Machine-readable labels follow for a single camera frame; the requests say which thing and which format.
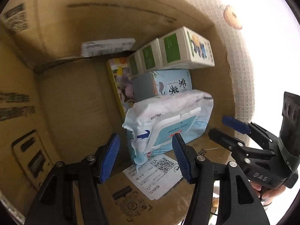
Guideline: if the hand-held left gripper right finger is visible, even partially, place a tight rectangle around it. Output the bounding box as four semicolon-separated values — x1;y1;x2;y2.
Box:
172;133;270;225

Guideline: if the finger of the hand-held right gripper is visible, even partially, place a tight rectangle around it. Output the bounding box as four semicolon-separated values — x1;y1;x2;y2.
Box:
222;116;278;151
208;128;247;156

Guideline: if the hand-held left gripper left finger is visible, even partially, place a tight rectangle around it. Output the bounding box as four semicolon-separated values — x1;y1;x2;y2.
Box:
25;133;121;225

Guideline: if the light blue wet wipes pack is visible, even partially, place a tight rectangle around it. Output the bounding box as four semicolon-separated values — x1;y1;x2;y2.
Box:
122;89;214;166

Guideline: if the brown cardboard box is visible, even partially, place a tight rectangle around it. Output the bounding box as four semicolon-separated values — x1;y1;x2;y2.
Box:
0;0;237;225

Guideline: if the person's right hand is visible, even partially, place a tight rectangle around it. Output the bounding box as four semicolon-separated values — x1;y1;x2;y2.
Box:
252;181;285;208

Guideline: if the white shipping label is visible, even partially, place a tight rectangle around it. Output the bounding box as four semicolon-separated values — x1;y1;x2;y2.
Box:
123;154;184;201

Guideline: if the light blue tissue box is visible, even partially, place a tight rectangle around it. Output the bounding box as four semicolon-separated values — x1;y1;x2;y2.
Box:
131;69;193;102

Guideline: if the colourful yellow-edged box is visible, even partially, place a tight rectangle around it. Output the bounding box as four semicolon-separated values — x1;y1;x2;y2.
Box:
106;57;136;119

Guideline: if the green and white carton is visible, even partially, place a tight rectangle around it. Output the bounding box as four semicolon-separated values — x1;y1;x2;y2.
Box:
159;27;215;69
139;39;164;73
128;52;144;77

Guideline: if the white barcode label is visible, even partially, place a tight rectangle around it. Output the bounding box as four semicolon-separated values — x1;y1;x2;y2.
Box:
81;38;136;57

